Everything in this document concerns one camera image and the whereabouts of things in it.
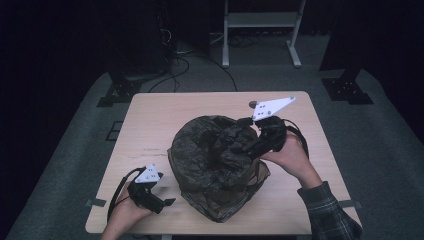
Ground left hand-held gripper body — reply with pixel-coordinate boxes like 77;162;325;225
127;163;166;215

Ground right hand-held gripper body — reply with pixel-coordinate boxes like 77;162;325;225
252;96;297;156

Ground black plastic garbage bag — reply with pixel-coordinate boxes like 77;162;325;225
167;114;272;224

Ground person's right hand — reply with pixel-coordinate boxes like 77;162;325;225
260;131;323;191

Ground grey tape strip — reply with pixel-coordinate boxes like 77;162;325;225
84;198;108;208
339;199;363;210

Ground black tape floor outline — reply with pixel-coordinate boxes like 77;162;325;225
105;120;125;142

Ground black stand base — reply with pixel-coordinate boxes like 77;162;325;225
96;63;143;108
320;66;374;106

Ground white metal stand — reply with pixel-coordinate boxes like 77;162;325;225
221;0;307;69

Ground dark cabinet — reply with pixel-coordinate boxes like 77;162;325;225
109;0;168;73

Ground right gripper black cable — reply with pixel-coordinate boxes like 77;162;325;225
283;119;310;159

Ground black floor cable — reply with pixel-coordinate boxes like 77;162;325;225
179;53;239;93
148;56;191;94

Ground tangle of cables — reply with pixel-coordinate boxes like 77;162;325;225
229;32;263;48

